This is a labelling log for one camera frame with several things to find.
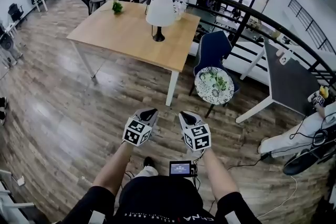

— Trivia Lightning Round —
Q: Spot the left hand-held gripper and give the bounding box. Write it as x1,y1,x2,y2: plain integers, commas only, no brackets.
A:
122,108,160,147

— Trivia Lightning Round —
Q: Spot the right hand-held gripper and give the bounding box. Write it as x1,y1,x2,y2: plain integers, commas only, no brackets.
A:
178,110,212,152

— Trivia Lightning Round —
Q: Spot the white shade table lamp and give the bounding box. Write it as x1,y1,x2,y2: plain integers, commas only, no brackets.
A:
145,0,179,42

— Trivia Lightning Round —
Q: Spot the person's left forearm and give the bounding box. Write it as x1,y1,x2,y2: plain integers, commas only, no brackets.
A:
92,142,135,194

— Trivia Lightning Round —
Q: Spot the person's right forearm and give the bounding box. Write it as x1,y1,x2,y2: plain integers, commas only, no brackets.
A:
202,148,242,201

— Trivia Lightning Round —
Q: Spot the small black screen device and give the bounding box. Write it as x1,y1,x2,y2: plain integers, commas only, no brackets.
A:
169,161,198,178

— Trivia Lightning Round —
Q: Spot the person's leg and shoe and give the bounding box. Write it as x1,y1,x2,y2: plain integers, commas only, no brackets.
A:
133,156,160,179

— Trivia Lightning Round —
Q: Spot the round patterned side table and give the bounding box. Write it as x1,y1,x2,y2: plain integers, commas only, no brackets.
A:
194,66,235,118

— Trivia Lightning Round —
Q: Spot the green succulent flower arrangement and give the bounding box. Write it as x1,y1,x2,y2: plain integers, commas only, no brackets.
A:
199,70,228,91

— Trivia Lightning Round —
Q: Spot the person's black shirt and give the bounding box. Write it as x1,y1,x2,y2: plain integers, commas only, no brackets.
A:
62,175,264,224

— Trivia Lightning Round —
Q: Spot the dark blue upholstered chair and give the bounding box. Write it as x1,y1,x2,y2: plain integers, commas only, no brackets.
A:
188,30,241,99

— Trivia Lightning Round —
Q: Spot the light wooden table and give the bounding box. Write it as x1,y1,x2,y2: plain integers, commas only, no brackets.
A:
66,0,202,108

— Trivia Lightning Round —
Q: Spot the dark top white leg table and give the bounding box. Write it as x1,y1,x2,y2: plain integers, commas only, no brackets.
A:
235,39,329,124

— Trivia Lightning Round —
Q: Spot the black oval seat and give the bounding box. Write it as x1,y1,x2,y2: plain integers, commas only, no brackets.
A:
282,148,320,176

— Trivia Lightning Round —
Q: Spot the small green potted plant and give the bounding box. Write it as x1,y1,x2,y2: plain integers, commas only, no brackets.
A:
111,0,124,15

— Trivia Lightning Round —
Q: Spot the white bottles cluster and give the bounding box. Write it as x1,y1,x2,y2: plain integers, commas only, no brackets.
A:
172,0,188,21

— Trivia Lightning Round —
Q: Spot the black metal railing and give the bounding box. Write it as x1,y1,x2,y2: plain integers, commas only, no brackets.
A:
122,0,336,92

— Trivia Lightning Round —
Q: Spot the black floor cable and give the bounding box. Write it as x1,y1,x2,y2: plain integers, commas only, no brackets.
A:
226,153,270,172

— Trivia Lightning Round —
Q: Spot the white floor cable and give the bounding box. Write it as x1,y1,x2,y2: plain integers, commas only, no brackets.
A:
256,175,299,219

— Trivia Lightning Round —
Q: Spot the white furniture frame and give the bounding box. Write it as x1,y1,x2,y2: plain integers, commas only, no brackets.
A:
0,169,36,224

